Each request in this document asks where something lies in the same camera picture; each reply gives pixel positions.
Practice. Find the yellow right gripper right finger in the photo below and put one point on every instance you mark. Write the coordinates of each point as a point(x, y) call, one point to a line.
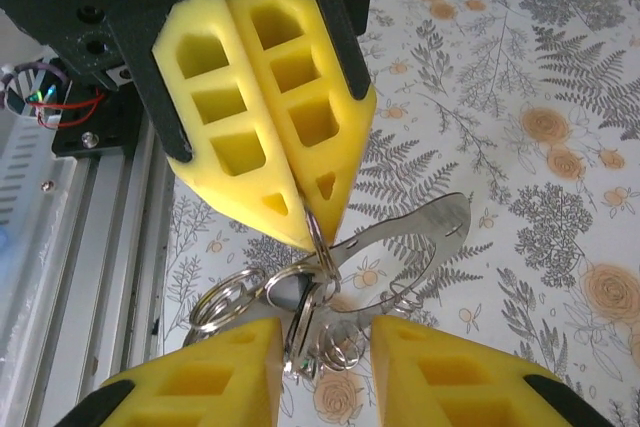
point(450, 372)

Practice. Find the left small circuit board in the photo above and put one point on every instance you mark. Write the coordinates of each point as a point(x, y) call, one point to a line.
point(20, 97)

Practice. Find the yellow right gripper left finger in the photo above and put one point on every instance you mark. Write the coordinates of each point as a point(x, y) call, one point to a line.
point(210, 367)

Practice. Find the long aluminium base rail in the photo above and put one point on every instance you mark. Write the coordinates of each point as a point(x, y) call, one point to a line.
point(100, 247)

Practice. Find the yellow-brown object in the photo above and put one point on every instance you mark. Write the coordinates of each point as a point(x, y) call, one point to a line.
point(440, 217)

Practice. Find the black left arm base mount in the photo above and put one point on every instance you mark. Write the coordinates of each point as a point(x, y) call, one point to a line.
point(75, 144)

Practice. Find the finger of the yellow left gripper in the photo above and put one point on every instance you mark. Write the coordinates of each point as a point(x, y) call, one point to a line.
point(345, 157)
point(250, 117)

